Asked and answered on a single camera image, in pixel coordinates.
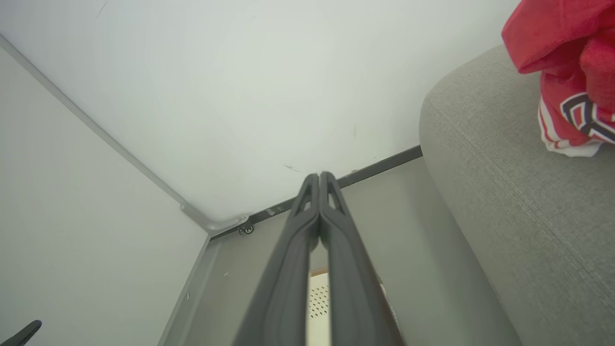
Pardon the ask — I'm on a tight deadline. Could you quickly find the grey fabric sofa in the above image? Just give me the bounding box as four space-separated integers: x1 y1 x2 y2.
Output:
419 44 615 346

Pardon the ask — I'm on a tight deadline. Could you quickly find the white perforated laundry basket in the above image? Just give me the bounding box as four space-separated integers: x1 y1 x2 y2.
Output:
307 269 400 346

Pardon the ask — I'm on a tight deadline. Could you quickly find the black baseboard strip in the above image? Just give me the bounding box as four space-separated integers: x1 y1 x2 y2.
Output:
210 146 423 241

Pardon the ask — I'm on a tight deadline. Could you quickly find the red jersey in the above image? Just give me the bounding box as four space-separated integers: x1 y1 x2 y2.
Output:
502 0 615 113

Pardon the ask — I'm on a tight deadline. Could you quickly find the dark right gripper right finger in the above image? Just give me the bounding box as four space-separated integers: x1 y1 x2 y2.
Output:
319 172 404 346

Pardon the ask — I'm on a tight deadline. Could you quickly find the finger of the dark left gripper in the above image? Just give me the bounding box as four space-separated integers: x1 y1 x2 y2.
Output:
0 320 42 346

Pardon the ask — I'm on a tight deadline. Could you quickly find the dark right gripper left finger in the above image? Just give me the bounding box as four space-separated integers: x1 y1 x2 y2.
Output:
233 173 320 346

